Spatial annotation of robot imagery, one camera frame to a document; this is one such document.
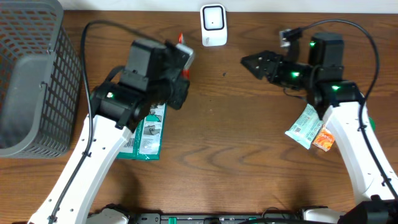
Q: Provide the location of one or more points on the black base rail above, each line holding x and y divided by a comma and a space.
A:
117, 214

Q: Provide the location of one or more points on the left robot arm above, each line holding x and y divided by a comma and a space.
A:
152, 75

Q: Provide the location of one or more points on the small orange box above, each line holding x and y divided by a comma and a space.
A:
324, 139

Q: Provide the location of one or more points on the white barcode scanner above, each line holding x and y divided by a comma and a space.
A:
214, 31

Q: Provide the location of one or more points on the grey plastic mesh basket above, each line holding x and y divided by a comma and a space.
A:
40, 80

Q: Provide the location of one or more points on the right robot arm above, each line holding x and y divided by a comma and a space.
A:
342, 107

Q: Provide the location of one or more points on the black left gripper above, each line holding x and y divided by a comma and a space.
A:
179, 99

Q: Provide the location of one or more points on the green lid white jar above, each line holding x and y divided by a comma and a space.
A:
372, 123

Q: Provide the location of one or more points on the red white snack packet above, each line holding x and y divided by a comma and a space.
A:
181, 40

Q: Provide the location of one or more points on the light green snack packet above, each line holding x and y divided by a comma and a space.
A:
306, 127

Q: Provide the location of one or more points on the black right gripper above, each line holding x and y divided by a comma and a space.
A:
272, 60

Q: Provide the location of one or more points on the green white gloves packet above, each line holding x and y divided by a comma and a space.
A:
146, 141

